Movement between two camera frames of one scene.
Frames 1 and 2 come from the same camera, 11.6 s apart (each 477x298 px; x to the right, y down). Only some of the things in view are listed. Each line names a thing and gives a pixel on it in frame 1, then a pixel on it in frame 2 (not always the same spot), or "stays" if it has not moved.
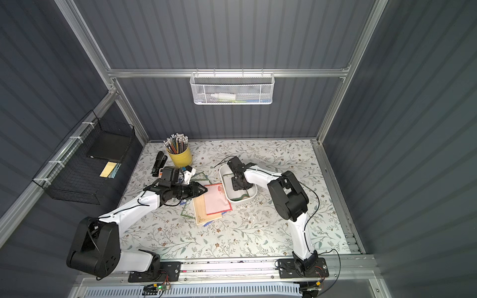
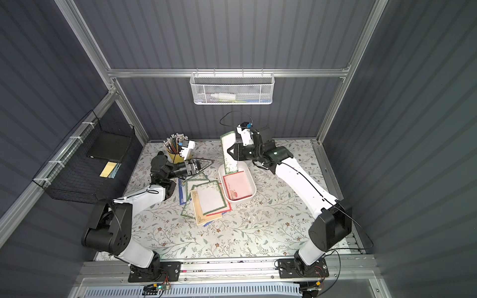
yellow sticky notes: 108,169 stays
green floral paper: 244,196 -> 212,197
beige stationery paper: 201,216 stays
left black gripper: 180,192 -> 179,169
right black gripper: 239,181 -> 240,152
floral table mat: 254,190 stays
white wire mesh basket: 232,88 stays
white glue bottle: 224,96 stays
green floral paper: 188,210 stays
